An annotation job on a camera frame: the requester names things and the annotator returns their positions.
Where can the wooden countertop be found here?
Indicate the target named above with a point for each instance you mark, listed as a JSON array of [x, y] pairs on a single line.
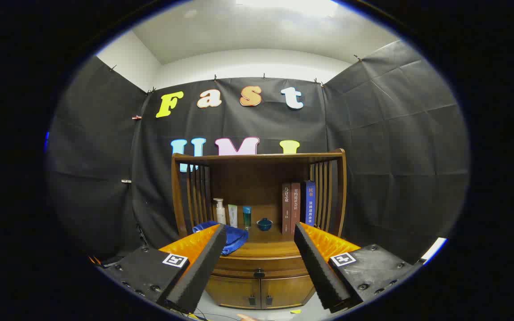
[[266, 243]]

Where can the wooden cabinet door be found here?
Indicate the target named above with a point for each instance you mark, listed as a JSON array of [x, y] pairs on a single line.
[[232, 292], [286, 292]]

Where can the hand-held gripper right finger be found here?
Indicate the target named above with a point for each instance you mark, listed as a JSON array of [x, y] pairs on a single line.
[[317, 272]]

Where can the white green tube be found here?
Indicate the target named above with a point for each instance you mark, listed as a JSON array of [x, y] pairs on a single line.
[[233, 216]]

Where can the blue lidded teacup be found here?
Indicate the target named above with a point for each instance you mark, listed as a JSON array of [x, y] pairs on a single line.
[[264, 225]]

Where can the teal bottle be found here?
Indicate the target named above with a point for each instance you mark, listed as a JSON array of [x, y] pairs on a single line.
[[247, 218]]

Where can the dark brown book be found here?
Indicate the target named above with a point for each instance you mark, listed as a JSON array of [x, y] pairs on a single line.
[[286, 209]]

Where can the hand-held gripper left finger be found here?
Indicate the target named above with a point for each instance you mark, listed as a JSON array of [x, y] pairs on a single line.
[[203, 272]]

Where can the black drawer knob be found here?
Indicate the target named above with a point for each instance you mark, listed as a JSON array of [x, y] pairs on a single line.
[[259, 272]]

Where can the blue book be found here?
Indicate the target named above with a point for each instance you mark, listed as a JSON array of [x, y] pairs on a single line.
[[310, 203]]

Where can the wooden drawer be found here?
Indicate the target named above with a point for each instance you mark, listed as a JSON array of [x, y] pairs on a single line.
[[239, 267]]

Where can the wooden cabinet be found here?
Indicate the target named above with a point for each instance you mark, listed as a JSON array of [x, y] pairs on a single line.
[[248, 178]]

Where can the white pump bottle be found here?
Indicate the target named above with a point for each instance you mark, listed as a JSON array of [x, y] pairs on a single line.
[[220, 216]]

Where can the reddish brown book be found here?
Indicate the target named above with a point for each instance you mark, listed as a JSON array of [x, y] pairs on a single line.
[[296, 207]]

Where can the blue folded towel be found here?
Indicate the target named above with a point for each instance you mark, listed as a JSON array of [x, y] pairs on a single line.
[[237, 238]]

